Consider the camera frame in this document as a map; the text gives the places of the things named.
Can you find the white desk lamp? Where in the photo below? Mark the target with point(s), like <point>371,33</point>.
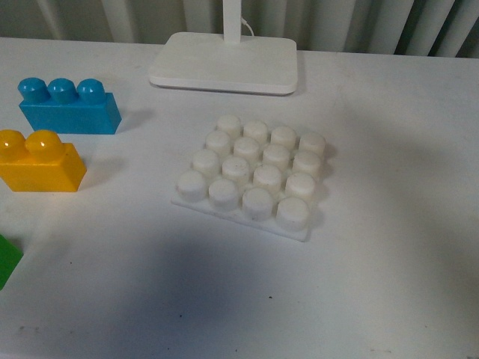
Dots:
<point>227,62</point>

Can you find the yellow two-stud block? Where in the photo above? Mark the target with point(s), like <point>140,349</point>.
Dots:
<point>40,163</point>

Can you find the grey pleated curtain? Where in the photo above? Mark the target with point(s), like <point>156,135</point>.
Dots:
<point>424,28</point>

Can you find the white studded base plate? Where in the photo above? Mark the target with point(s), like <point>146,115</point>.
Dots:
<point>259,177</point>

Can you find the green block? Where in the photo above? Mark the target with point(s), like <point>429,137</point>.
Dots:
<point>10,256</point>

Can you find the blue three-stud block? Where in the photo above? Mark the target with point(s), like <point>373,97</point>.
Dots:
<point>66,108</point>

